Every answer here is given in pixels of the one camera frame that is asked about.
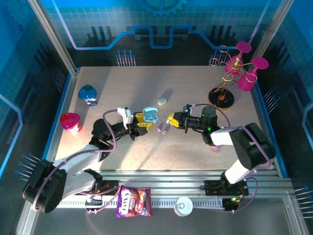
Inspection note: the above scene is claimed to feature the light blue earbud case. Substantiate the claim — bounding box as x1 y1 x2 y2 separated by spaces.
142 106 159 123

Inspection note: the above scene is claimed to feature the blue plastic container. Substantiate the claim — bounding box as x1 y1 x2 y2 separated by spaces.
78 84 98 106

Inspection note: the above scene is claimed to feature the pink wine glass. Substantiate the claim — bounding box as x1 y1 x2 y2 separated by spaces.
224 41 252 76
236 56 269 93

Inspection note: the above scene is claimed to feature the red pink plastic cup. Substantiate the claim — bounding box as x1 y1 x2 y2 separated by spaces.
60 113 83 135

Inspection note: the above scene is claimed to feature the purple candy bag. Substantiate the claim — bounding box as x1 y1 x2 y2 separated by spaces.
114 185 154 218

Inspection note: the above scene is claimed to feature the black control box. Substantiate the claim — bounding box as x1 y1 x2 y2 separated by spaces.
222 195 245 212
84 197 103 213

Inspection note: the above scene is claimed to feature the silver tin can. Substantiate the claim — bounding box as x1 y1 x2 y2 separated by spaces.
174 196 194 217

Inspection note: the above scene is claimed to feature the gold wire glass rack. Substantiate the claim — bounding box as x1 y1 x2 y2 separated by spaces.
207 45 258 110

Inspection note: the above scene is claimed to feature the aluminium front rail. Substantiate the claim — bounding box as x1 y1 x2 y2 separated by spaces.
48 170 294 199

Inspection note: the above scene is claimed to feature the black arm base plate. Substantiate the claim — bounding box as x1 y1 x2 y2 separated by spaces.
204 179 249 196

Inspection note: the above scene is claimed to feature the white slotted cable duct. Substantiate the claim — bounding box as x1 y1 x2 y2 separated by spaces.
57 198 227 209

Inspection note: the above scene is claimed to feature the aluminium frame post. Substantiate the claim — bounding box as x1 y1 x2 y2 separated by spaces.
26 0 80 75
253 0 295 59

